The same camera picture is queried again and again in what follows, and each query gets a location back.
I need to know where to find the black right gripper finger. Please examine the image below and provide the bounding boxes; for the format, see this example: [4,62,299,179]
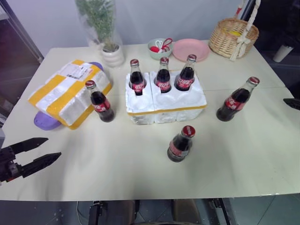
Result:
[283,98,300,109]

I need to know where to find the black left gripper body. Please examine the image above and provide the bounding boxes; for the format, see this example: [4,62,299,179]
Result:
[0,145,25,183]

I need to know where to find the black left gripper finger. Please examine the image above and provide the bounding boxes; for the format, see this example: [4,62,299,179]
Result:
[22,152,62,178]
[10,137,49,155]

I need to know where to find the glass cola bottle red label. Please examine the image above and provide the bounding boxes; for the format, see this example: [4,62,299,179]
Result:
[129,59,147,97]
[174,54,198,92]
[216,76,261,122]
[84,80,116,123]
[166,125,197,163]
[153,56,172,94]

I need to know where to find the yellow white package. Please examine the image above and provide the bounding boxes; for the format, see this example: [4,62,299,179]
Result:
[27,59,113,130]

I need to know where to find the white foam bottle holder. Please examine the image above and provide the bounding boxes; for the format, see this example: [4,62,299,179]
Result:
[125,69,208,126]

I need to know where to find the purple plastic tray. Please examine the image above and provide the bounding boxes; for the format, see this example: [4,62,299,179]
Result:
[33,61,105,131]

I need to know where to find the white cup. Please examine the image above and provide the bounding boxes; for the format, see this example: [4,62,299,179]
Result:
[272,44,294,63]

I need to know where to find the woven wicker basket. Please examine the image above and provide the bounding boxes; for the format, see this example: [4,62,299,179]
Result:
[209,18,260,60]

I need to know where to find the yellow item in basket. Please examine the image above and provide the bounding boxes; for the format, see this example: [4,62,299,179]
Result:
[224,28,242,36]

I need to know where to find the pink round plate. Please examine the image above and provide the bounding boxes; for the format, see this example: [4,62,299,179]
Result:
[172,38,210,62]

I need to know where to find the white ribbed plant pot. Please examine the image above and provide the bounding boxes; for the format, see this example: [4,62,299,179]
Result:
[101,44,125,68]

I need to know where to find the red white scissors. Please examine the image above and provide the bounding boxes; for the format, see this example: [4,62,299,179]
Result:
[154,38,174,54]

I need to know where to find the green plant in clear sleeve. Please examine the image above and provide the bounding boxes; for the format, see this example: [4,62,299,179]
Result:
[75,0,123,51]

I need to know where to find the pale green bowl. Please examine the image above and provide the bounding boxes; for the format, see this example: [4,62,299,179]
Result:
[147,38,175,61]

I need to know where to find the white braided rope handle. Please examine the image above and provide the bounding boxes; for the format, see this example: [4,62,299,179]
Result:
[230,0,262,62]

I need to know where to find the grey metal frame post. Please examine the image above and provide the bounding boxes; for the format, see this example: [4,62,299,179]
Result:
[0,0,45,63]

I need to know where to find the black metal table frame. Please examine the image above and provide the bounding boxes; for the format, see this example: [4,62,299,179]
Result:
[207,197,233,225]

